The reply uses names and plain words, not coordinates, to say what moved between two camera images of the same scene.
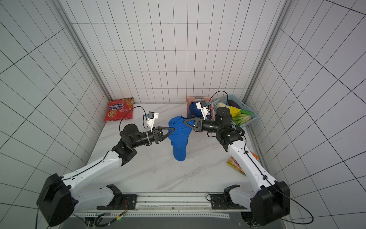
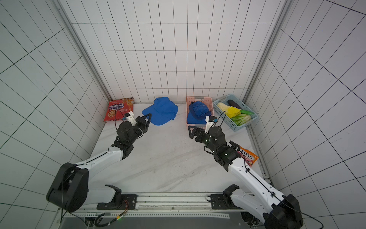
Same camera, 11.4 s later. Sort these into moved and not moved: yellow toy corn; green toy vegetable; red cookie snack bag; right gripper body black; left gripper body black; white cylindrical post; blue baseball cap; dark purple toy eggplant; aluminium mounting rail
Moved: right gripper body black; left gripper body black; white cylindrical post; blue baseball cap
Not moved: yellow toy corn; aluminium mounting rail; red cookie snack bag; dark purple toy eggplant; green toy vegetable
